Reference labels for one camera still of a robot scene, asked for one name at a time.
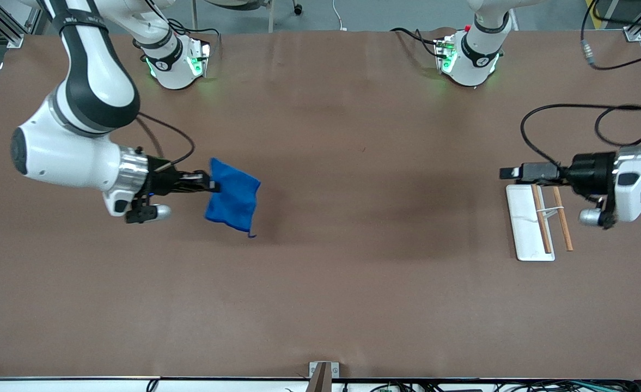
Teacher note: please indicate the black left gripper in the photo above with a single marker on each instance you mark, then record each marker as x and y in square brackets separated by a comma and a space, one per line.
[591, 172]

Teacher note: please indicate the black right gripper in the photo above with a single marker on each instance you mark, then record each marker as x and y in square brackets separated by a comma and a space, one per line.
[163, 179]

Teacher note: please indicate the blue towel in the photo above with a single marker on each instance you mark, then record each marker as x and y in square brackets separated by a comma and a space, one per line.
[233, 196]

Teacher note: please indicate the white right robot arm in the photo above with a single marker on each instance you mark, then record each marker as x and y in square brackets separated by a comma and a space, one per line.
[94, 81]

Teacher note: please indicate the white rack base tray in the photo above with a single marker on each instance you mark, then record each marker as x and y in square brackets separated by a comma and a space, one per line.
[522, 228]

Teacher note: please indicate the office chair base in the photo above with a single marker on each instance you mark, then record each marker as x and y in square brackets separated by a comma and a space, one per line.
[270, 16]

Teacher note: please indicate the aluminium profile post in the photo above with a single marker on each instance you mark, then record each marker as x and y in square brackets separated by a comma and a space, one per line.
[4, 27]
[633, 34]

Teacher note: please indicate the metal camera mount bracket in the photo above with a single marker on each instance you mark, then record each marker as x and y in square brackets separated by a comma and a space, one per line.
[323, 375]

